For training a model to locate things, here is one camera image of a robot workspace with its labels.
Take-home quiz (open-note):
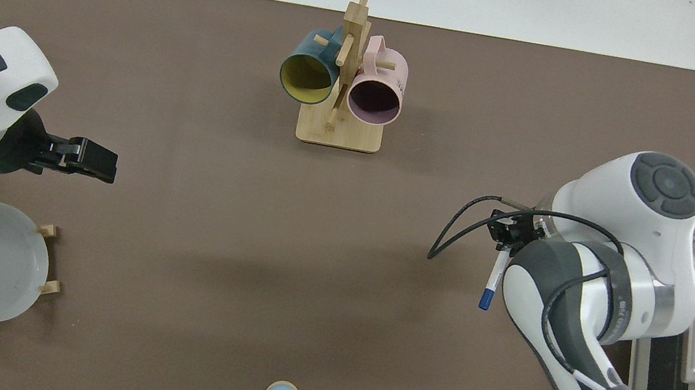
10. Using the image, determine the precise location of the white marker with blue cap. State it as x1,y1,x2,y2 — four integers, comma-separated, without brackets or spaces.
478,245,512,314

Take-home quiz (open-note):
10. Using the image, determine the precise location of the pink cup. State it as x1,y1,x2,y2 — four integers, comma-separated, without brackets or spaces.
344,32,414,129

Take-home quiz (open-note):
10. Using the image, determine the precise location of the wooden cup stand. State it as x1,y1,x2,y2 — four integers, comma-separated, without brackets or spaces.
294,0,406,156

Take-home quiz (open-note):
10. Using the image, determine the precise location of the brown table cloth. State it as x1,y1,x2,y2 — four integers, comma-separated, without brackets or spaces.
0,0,695,390

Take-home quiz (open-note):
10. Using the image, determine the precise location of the dark teal cup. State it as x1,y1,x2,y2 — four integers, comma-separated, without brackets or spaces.
276,17,348,108

